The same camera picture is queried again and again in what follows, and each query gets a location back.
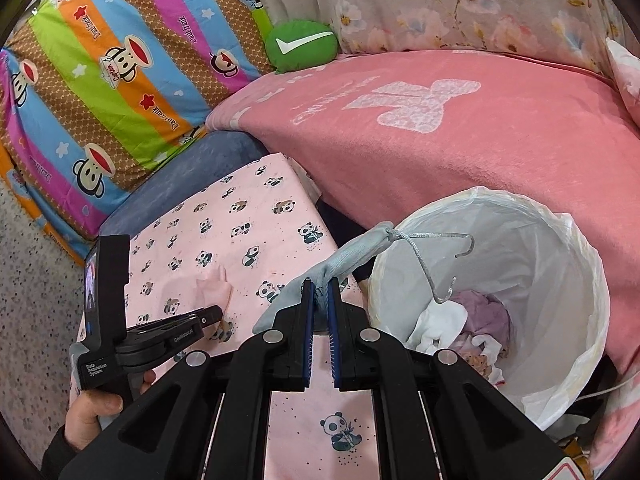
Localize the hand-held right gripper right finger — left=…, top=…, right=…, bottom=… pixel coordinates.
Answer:
left=327, top=277, right=563, bottom=480

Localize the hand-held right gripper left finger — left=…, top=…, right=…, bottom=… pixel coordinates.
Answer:
left=57, top=279, right=316, bottom=480

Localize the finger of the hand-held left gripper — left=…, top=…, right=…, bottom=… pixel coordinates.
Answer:
left=127, top=304, right=224, bottom=335

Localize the grey drawstring pouch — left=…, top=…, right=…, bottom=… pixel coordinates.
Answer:
left=252, top=225, right=476, bottom=336

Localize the white sock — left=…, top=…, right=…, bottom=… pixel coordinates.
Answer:
left=407, top=302, right=468, bottom=356

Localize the purple garment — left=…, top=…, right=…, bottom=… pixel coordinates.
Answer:
left=450, top=290, right=513, bottom=341

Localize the pale blue-white sock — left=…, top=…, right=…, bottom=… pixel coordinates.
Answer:
left=470, top=334, right=505, bottom=363

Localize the white plastic-lined bin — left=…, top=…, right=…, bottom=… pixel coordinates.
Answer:
left=367, top=186, right=613, bottom=418

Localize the person's left forearm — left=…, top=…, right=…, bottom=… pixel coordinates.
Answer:
left=41, top=425, right=108, bottom=480

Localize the person's left hand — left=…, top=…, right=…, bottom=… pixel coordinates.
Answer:
left=65, top=369, right=158, bottom=450

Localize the light pink cloth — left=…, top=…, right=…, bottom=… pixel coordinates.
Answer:
left=195, top=265, right=236, bottom=321

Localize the pink panda print cloth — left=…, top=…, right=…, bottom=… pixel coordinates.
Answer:
left=65, top=152, right=381, bottom=480

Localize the blue-grey cushion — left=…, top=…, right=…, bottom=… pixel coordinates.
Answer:
left=102, top=130, right=271, bottom=256

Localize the pink fleece blanket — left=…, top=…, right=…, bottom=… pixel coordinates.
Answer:
left=205, top=50, right=640, bottom=376

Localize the colourful monkey print pillow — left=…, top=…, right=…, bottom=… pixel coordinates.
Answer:
left=0, top=0, right=273, bottom=268

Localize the green plush cushion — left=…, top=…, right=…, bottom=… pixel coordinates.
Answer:
left=264, top=20, right=341, bottom=73

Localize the floral beige pillow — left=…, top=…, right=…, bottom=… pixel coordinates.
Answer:
left=240, top=0, right=640, bottom=91

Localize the white cable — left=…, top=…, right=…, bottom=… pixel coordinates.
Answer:
left=580, top=375, right=640, bottom=402

